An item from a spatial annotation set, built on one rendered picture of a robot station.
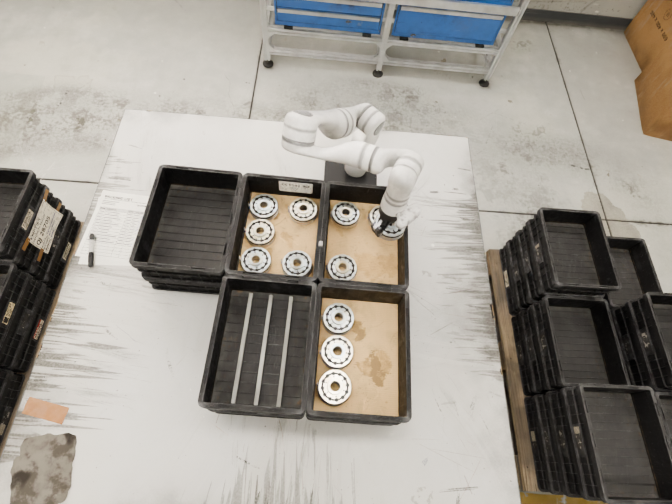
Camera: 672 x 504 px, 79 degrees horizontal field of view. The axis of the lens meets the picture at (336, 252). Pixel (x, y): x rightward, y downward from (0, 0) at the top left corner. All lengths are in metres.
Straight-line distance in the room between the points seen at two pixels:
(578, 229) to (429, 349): 1.12
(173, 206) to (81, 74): 2.10
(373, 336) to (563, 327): 1.09
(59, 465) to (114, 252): 0.71
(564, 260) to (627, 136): 1.77
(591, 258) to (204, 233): 1.77
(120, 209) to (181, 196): 0.30
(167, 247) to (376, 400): 0.87
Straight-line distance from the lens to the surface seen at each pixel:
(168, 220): 1.59
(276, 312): 1.38
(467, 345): 1.60
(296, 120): 1.12
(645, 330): 2.24
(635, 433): 2.11
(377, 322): 1.39
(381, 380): 1.35
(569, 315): 2.24
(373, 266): 1.46
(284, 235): 1.49
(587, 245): 2.32
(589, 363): 2.21
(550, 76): 3.92
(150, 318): 1.60
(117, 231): 1.79
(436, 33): 3.23
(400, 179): 1.04
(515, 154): 3.18
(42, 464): 1.62
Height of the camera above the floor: 2.14
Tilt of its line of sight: 63 degrees down
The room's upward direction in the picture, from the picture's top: 10 degrees clockwise
